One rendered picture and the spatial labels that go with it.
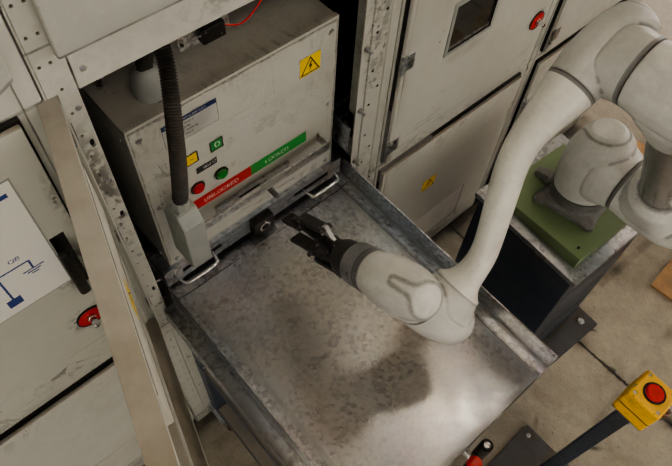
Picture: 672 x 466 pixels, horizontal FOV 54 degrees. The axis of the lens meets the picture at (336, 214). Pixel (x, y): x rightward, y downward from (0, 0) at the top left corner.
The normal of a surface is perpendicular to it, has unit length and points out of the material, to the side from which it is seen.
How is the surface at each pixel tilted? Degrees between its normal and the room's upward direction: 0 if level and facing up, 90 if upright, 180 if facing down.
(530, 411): 0
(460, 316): 61
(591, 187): 88
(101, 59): 90
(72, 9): 90
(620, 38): 31
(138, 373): 0
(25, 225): 90
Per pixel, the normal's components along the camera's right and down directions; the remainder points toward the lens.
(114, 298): 0.04, -0.55
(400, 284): -0.50, -0.42
